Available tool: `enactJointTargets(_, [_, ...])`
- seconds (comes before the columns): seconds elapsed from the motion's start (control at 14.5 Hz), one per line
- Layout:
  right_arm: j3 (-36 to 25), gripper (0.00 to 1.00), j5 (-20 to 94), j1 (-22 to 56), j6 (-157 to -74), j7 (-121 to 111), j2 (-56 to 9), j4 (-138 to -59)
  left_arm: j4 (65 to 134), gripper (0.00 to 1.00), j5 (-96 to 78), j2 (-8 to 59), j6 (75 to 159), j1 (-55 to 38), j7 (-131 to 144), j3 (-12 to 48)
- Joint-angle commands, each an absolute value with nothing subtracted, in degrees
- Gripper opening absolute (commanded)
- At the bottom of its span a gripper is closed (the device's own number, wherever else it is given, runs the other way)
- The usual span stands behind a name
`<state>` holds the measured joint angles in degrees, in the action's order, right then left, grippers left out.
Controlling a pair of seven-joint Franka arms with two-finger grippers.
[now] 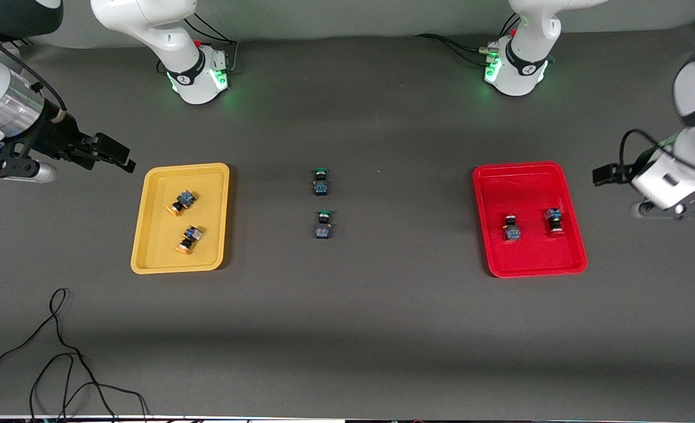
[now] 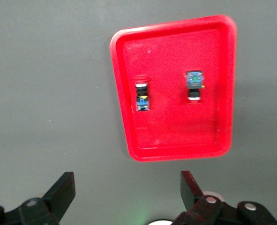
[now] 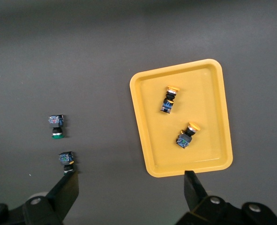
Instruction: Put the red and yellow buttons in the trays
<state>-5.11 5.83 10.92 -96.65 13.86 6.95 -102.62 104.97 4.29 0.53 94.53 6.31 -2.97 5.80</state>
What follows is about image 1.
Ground yellow push button switch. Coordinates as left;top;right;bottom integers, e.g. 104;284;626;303
174;225;204;255
167;189;199;217

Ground yellow plastic tray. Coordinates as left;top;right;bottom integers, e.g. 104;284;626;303
130;163;231;275

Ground red plastic tray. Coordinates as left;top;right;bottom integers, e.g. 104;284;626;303
472;161;589;278

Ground thin black loose cable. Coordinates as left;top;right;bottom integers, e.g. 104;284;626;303
0;287;148;423

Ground black right arm base cables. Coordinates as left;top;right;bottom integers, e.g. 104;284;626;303
156;9;240;77

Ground black arm base cables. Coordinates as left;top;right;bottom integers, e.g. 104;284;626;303
156;9;240;77
415;12;521;66

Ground black left arm base cables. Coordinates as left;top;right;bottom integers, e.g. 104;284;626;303
415;12;521;66

